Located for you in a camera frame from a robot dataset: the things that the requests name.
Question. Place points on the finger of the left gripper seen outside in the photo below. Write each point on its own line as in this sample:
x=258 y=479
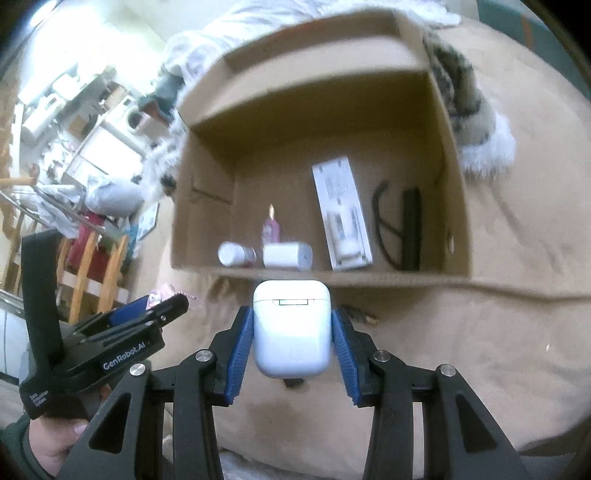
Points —
x=141 y=311

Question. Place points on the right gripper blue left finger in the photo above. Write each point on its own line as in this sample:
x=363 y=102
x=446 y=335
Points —
x=231 y=349

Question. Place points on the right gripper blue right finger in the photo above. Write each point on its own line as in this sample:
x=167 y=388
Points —
x=354 y=350

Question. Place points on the pink cartoon case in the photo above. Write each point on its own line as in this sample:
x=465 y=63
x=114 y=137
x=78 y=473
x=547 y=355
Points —
x=166 y=291

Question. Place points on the white earbuds case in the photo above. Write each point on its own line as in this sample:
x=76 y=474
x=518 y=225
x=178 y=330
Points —
x=292 y=328

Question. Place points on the pink perfume bottle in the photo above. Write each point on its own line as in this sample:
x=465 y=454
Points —
x=271 y=228

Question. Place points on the white remote control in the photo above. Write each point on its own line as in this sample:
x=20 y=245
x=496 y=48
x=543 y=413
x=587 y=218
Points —
x=342 y=215

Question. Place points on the left hand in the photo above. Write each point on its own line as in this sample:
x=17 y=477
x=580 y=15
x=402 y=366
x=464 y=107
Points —
x=51 y=439

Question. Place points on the wooden chair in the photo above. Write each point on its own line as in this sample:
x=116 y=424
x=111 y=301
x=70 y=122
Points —
x=86 y=269

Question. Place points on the white lidded jar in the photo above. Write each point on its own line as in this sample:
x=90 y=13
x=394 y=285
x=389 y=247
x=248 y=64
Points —
x=231 y=254

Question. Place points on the white cylinder roll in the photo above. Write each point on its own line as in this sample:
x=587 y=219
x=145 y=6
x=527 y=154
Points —
x=288 y=255

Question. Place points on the grey stuffed bag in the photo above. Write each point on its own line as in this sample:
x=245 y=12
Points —
x=113 y=197

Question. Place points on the beige bed cover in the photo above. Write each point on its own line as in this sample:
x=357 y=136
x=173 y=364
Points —
x=527 y=358

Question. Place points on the black rectangular bar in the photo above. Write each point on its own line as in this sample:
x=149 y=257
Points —
x=412 y=230

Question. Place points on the white washing machine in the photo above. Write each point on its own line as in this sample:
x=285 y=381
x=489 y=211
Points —
x=127 y=118

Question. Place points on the cardboard box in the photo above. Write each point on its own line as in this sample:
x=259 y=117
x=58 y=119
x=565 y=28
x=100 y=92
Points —
x=357 y=85

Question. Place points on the black and white fluffy blanket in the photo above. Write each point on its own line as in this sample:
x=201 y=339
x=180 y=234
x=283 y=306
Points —
x=486 y=143

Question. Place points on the white duvet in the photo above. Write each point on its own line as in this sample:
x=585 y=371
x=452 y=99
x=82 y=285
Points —
x=300 y=14

